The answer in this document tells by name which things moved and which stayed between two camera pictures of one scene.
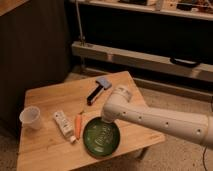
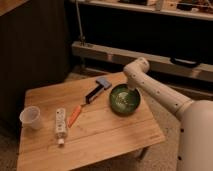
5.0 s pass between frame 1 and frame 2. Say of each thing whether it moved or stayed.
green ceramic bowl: moved
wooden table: stayed
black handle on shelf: stayed
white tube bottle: moved
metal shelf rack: stayed
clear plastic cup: stayed
